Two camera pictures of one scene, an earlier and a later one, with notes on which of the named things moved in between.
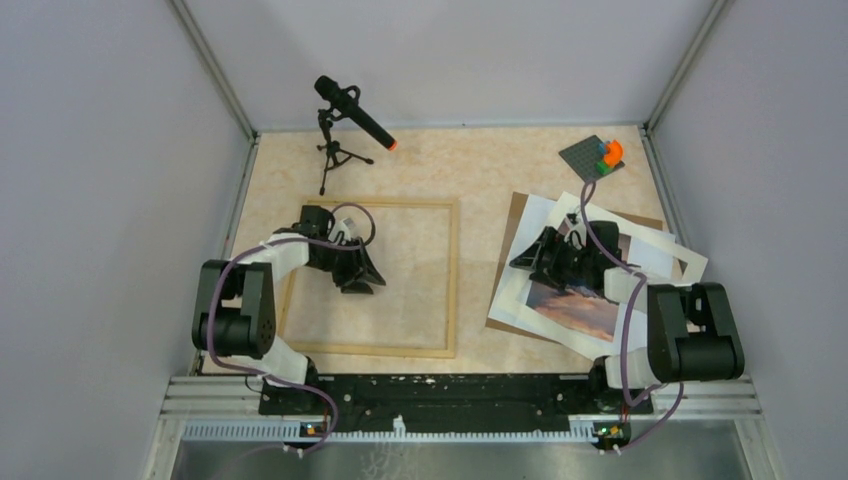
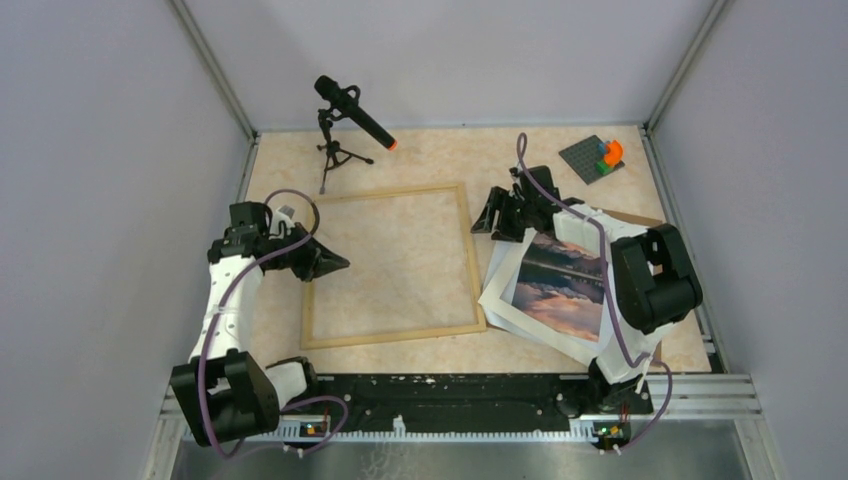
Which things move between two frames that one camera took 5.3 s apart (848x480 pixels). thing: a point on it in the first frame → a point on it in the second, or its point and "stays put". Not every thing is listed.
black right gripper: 548,241 → 499,199
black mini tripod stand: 336,155 stays put
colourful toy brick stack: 612,153 stays put
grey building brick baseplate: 583,158 stays put
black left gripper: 367,271 → 317,260
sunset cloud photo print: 584,311 stays put
